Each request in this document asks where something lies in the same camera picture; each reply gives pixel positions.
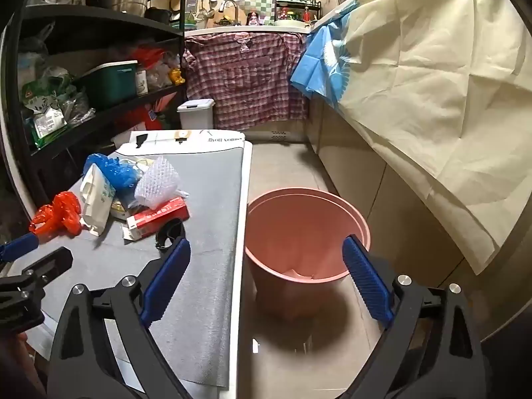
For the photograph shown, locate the red carton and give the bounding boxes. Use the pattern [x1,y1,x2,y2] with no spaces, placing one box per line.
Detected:
[120,91,181,131]

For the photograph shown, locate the white wet wipes packet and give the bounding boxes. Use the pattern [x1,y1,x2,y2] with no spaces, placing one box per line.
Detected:
[79,163,116,237]

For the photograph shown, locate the cream blue printed tablecloth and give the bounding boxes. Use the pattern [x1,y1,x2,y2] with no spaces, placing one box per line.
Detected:
[290,0,532,275]

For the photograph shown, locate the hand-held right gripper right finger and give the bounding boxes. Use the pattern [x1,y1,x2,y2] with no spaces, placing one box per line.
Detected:
[341,235,487,399]

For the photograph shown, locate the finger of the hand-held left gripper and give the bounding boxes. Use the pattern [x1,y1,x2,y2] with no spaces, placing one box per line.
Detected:
[19,246,74,289]
[0,233,39,263]

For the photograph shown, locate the red plaid shirt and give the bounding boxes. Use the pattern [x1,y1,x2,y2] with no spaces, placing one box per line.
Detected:
[183,31,310,130]

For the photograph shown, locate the knotted red plastic bag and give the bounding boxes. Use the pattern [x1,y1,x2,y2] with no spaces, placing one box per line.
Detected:
[29,191,83,237]

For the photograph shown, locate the red cardboard box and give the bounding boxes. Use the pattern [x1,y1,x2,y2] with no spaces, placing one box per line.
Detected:
[123,197,190,241]

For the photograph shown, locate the beige kitchen cabinet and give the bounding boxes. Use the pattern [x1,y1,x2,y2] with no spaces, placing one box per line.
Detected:
[308,91,470,283]

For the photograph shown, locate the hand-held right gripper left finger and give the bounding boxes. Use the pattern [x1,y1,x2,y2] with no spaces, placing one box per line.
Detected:
[48,236,196,399]

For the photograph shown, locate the white foam net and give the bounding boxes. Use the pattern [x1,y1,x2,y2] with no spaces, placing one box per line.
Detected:
[134,156,189,209]

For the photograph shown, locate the pink plastic bucket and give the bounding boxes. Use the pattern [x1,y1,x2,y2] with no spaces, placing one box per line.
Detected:
[244,189,371,321]

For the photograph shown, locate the chrome faucet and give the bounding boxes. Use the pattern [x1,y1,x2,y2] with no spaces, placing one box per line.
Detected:
[218,0,239,26]

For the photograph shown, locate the white lidded bin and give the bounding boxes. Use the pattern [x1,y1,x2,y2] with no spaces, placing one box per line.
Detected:
[177,99,216,130]

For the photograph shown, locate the green storage box white lid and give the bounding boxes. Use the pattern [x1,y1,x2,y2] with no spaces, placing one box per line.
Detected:
[81,60,139,109]

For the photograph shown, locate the black spice rack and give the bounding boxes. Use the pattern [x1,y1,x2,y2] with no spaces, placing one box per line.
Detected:
[272,0,321,23]

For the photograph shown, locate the green printed packet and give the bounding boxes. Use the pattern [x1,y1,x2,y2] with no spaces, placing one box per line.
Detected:
[21,66,69,150]

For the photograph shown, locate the black shelf rack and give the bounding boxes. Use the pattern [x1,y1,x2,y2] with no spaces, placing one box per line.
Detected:
[0,0,217,217]

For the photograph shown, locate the blue plastic bag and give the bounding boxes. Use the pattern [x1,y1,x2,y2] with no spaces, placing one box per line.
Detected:
[83,154,142,200]

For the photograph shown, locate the white printed table cover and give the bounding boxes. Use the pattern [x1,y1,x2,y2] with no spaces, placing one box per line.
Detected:
[25,130,255,395]

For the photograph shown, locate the clear plastic bag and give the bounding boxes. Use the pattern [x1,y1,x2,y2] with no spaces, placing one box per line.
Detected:
[62,89,97,125]

